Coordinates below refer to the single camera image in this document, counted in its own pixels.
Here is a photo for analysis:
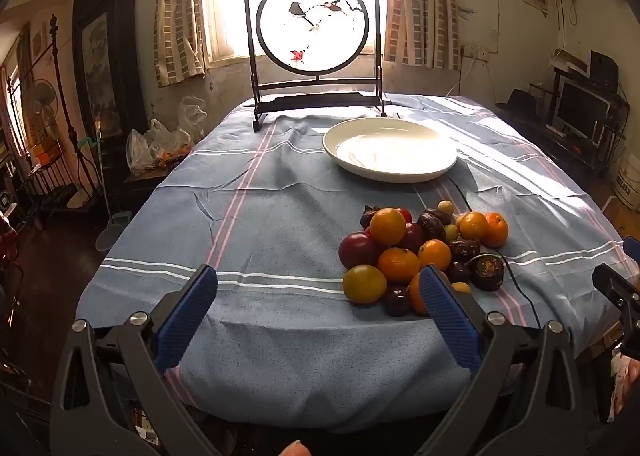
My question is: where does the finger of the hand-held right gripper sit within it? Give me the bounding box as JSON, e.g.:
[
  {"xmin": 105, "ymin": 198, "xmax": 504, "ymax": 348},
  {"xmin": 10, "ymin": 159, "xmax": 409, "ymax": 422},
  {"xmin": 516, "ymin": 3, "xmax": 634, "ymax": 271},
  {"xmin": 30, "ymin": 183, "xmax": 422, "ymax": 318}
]
[{"xmin": 592, "ymin": 263, "xmax": 640, "ymax": 337}]

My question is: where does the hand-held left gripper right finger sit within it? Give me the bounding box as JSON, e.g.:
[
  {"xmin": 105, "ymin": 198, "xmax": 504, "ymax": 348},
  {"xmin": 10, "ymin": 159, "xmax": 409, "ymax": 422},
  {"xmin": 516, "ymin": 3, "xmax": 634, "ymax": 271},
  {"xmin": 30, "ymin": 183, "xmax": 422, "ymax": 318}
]
[{"xmin": 417, "ymin": 263, "xmax": 613, "ymax": 456}]

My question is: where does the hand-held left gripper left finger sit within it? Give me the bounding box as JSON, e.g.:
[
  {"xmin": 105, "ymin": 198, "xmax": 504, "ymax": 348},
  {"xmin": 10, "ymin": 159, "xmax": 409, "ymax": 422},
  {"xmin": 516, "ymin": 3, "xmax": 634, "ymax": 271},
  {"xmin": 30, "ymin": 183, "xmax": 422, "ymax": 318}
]
[{"xmin": 50, "ymin": 263, "xmax": 221, "ymax": 456}]

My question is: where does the small dark purple plum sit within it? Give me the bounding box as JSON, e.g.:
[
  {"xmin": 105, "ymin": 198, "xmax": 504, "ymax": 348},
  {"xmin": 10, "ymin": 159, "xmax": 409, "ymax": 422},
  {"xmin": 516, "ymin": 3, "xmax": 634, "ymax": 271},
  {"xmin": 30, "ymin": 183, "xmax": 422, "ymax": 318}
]
[{"xmin": 445, "ymin": 260, "xmax": 473, "ymax": 285}]

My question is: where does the yellow green mandarin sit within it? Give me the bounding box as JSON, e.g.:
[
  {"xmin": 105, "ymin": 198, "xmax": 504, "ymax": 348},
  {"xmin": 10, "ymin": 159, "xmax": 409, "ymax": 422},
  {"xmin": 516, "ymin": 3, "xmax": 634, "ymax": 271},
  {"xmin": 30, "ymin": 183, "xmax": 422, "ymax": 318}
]
[{"xmin": 342, "ymin": 264, "xmax": 388, "ymax": 305}]

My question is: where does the white round plate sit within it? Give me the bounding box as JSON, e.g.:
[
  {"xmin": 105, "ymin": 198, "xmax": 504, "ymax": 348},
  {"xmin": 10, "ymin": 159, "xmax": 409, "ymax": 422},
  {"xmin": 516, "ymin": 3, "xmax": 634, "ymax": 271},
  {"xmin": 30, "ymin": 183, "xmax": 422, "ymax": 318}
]
[{"xmin": 322, "ymin": 117, "xmax": 458, "ymax": 184}]

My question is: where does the person's right hand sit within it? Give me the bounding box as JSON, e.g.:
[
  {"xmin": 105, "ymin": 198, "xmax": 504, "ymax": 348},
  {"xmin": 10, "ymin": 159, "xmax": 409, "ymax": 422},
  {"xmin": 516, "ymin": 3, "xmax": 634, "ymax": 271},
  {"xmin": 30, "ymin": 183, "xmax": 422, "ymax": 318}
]
[{"xmin": 614, "ymin": 356, "xmax": 640, "ymax": 417}]

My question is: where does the white bucket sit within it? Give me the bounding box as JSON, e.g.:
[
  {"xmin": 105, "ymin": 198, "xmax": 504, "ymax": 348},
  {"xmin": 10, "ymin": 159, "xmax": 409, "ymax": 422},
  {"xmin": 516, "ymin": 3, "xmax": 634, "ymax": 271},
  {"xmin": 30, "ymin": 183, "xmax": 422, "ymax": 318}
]
[{"xmin": 612, "ymin": 146, "xmax": 640, "ymax": 211}]

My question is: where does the pale green mop bucket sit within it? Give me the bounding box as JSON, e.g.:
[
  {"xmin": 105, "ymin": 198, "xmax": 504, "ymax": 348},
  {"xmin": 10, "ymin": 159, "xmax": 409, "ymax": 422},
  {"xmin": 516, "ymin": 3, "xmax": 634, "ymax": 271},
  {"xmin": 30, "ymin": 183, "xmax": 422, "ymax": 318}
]
[{"xmin": 95, "ymin": 211, "xmax": 133, "ymax": 251}]

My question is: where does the black equipment rack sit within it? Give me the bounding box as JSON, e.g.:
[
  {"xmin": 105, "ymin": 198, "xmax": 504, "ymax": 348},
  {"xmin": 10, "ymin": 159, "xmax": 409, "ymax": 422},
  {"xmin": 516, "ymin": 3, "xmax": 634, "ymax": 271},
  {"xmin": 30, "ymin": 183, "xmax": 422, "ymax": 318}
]
[{"xmin": 530, "ymin": 80, "xmax": 628, "ymax": 177}]

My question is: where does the dark side table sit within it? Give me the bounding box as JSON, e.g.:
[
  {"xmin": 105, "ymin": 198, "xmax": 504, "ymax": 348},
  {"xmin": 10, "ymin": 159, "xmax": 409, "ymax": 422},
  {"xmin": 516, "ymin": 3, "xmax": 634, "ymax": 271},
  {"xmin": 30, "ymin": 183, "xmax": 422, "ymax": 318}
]
[{"xmin": 122, "ymin": 163, "xmax": 171, "ymax": 217}]

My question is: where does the blue striped tablecloth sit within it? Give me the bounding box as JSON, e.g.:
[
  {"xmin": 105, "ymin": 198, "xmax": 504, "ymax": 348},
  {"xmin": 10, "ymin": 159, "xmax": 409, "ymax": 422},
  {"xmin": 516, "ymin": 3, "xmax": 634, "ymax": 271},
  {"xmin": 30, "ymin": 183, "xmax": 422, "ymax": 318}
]
[{"xmin": 77, "ymin": 93, "xmax": 633, "ymax": 434}]

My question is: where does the plastic bag with oranges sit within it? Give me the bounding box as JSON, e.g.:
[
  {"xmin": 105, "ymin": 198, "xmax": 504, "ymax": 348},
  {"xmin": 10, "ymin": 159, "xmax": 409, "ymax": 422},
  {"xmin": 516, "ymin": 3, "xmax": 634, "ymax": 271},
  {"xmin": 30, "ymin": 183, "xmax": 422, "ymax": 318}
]
[{"xmin": 125, "ymin": 118, "xmax": 193, "ymax": 174}]

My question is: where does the black monitor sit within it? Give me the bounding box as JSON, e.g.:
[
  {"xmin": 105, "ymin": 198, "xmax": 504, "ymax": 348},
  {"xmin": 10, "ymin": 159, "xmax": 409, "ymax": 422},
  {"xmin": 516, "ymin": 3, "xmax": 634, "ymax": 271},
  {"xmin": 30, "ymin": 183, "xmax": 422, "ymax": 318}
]
[{"xmin": 552, "ymin": 80, "xmax": 613, "ymax": 139}]

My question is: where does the clear plastic bag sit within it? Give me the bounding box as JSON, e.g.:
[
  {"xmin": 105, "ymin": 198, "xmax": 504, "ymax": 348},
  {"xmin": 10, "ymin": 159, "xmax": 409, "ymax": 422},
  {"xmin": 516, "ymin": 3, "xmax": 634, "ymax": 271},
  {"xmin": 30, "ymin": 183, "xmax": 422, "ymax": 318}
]
[{"xmin": 177, "ymin": 96, "xmax": 208, "ymax": 141}]

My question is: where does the black speaker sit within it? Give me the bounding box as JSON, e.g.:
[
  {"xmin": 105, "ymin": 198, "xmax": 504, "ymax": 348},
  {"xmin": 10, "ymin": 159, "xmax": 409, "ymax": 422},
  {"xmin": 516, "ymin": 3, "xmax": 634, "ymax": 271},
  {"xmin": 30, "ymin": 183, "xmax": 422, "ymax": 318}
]
[{"xmin": 590, "ymin": 50, "xmax": 621, "ymax": 91}]

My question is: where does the standing fan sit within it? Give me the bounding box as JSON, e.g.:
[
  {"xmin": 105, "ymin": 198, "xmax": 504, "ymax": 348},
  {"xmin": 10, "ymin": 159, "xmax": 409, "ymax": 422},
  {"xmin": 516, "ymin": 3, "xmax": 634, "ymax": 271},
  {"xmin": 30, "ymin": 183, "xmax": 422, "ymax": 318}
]
[{"xmin": 22, "ymin": 78, "xmax": 61, "ymax": 147}]

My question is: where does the dark framed picture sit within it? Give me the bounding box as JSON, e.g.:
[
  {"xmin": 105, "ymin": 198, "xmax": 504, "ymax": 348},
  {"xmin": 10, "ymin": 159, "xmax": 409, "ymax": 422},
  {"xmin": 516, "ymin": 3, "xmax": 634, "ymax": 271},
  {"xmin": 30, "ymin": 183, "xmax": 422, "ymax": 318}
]
[{"xmin": 72, "ymin": 0, "xmax": 148, "ymax": 141}]

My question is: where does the brick pattern curtain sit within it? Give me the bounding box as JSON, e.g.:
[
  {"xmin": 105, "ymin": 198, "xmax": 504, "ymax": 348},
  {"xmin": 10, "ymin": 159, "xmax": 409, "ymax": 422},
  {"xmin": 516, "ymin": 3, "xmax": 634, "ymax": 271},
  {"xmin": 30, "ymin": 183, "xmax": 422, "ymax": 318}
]
[
  {"xmin": 385, "ymin": 0, "xmax": 463, "ymax": 71},
  {"xmin": 152, "ymin": 0, "xmax": 208, "ymax": 89}
]

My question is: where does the bird painting table screen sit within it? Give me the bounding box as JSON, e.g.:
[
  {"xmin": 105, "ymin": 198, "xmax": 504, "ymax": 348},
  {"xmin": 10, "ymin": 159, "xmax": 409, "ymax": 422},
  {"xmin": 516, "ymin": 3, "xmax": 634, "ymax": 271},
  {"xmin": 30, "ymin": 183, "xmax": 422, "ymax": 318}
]
[{"xmin": 242, "ymin": 0, "xmax": 388, "ymax": 133}]

